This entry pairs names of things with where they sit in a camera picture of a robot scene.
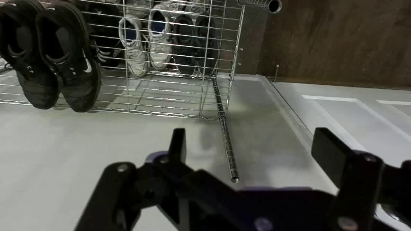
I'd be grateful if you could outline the white sneaker right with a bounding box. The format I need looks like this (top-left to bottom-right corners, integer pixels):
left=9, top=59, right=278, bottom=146
left=147, top=4, right=171, bottom=71

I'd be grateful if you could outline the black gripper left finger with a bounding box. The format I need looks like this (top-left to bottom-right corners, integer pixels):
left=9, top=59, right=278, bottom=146
left=74, top=128, right=240, bottom=231

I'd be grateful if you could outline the white panel door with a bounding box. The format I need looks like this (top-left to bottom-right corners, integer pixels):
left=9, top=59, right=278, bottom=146
left=273, top=82, right=411, bottom=167

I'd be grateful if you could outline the black sneaker left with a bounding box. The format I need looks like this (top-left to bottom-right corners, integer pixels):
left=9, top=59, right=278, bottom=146
left=0, top=0, right=59, bottom=109

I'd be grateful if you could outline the white door frame trim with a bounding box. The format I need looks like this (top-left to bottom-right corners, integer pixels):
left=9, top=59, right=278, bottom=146
left=255, top=75, right=364, bottom=152

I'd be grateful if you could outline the black sneaker right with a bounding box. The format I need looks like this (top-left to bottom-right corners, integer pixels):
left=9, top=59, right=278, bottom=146
left=34, top=1, right=101, bottom=113

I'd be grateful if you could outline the chrome wire shoe rack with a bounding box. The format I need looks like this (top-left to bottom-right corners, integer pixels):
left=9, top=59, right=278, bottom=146
left=0, top=0, right=284, bottom=185

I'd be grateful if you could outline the dark shoes lower shelf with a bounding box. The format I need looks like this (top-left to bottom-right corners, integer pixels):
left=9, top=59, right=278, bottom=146
left=171, top=13, right=218, bottom=77

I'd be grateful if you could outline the white sneaker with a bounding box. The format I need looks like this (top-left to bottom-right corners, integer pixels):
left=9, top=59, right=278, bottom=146
left=147, top=4, right=171, bottom=71
left=118, top=14, right=147, bottom=77

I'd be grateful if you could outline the black sneaker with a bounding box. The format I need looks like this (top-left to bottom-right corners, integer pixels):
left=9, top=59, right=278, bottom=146
left=0, top=0, right=59, bottom=109
left=34, top=1, right=101, bottom=113

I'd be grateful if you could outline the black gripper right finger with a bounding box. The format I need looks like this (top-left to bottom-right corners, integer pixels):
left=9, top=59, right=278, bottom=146
left=311, top=127, right=411, bottom=231

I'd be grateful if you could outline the white sneaker left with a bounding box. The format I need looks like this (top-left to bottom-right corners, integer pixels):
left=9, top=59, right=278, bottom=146
left=118, top=14, right=147, bottom=77

